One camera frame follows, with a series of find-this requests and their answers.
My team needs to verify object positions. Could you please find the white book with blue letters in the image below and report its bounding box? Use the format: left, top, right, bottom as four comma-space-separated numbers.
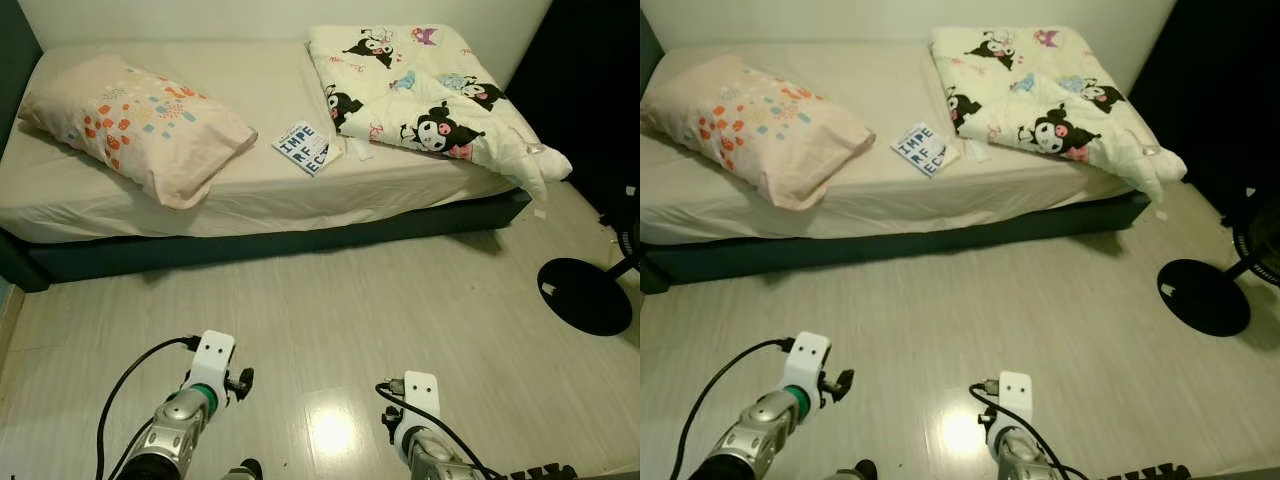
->
272, 120, 344, 179
892, 122, 962, 180

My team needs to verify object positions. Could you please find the pink patterned pillow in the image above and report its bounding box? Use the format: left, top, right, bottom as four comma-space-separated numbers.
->
18, 53, 260, 212
642, 55, 878, 214

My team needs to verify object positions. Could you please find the black foam puzzle mat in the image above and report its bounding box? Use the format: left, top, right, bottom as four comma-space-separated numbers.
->
1099, 462, 1194, 480
509, 462, 580, 480

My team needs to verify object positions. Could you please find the mattress with beige sheet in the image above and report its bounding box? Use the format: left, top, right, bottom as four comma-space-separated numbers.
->
0, 40, 522, 245
640, 42, 1142, 247

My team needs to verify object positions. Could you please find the black standing fan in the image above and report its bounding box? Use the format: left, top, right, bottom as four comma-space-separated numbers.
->
1156, 185, 1280, 338
536, 185, 641, 338

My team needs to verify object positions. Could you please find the wooden baseboard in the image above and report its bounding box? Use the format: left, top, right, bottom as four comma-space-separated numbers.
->
0, 284, 27, 352

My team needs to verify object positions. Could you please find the cream cartoon print quilt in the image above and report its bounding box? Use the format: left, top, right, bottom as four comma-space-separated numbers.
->
305, 23, 574, 205
930, 25, 1190, 205

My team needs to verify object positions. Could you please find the dark cabinet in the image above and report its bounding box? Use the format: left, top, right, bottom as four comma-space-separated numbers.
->
504, 0, 641, 217
1127, 0, 1280, 217

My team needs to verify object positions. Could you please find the dark teal padded headboard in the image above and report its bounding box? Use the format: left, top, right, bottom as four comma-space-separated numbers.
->
0, 0, 47, 167
640, 10, 667, 83

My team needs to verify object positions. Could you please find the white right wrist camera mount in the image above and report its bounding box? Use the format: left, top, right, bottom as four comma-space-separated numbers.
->
399, 371, 442, 432
992, 371, 1035, 432

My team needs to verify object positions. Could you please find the dark bed frame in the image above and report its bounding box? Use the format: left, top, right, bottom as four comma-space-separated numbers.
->
640, 192, 1154, 294
0, 190, 534, 294

